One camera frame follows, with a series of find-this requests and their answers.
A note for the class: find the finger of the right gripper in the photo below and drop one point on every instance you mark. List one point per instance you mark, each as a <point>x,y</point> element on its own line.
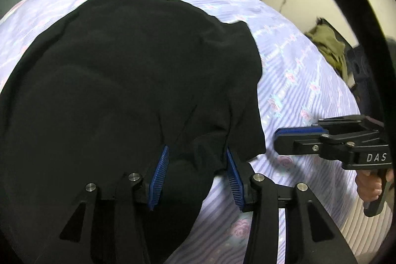
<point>311,130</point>
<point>298,144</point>

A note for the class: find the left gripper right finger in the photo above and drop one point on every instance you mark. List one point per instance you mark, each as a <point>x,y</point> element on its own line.
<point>311,236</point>

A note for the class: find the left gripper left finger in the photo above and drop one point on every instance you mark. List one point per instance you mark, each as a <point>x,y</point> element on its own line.
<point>94,229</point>

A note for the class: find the black pants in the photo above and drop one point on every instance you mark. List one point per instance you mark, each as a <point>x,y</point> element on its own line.
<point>101,94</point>

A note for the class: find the olive green clothing pile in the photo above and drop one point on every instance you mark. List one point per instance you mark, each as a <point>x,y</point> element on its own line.
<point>324,38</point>

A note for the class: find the right hand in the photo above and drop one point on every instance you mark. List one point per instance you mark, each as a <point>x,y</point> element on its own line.
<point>369,186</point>

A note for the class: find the purple floral bed sheet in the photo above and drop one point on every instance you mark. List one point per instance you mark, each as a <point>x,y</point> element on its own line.
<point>297,87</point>

